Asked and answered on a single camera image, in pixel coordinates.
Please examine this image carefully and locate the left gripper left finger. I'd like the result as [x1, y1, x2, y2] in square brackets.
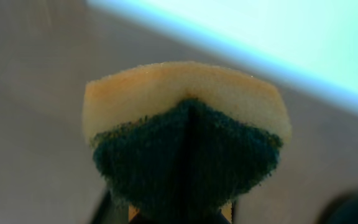
[89, 189, 129, 224]

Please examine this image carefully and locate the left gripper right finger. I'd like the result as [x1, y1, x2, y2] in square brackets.
[220, 200, 237, 224]

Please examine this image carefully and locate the orange green sponge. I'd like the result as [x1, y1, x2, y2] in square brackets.
[82, 62, 291, 223]

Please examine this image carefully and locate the light blue plate front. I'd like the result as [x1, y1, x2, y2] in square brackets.
[89, 0, 358, 114]

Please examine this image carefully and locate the black round tray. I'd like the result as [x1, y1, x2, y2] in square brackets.
[316, 189, 358, 224]

